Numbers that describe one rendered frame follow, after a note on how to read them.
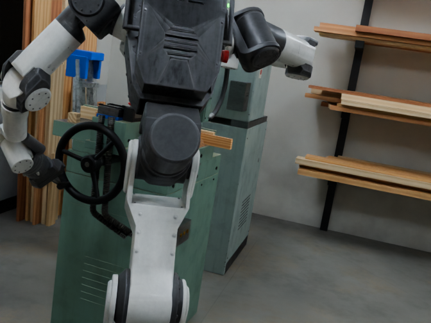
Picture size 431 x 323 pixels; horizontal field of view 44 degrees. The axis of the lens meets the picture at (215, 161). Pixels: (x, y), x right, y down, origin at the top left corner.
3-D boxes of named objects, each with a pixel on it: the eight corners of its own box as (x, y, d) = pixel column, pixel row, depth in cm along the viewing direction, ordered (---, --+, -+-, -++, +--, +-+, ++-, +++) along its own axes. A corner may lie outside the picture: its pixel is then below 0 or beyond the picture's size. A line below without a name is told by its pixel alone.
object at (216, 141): (94, 121, 219) (95, 111, 218) (97, 121, 221) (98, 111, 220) (229, 149, 200) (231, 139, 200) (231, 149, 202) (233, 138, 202)
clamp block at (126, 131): (88, 140, 192) (91, 115, 190) (108, 137, 204) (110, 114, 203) (124, 148, 187) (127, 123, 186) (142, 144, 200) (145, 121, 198)
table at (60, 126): (35, 136, 200) (36, 120, 198) (82, 130, 228) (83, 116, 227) (182, 170, 181) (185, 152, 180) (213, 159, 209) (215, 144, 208)
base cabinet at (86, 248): (46, 335, 221) (63, 170, 208) (117, 287, 275) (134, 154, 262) (142, 370, 207) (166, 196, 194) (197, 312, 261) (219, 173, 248)
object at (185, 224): (155, 242, 194) (158, 222, 193) (169, 234, 206) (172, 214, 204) (176, 248, 192) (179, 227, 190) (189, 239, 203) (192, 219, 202)
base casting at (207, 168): (64, 170, 208) (67, 147, 207) (135, 154, 262) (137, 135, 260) (167, 196, 195) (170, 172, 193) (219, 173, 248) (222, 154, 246)
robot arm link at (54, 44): (11, 102, 133) (74, 38, 133) (-16, 70, 137) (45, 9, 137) (36, 116, 144) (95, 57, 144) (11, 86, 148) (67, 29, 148)
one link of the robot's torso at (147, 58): (251, 99, 123) (258, -35, 131) (101, 78, 116) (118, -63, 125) (221, 135, 151) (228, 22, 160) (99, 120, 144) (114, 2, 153)
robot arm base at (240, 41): (276, 70, 151) (286, 43, 141) (234, 79, 148) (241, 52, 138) (257, 31, 158) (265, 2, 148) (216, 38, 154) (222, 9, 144)
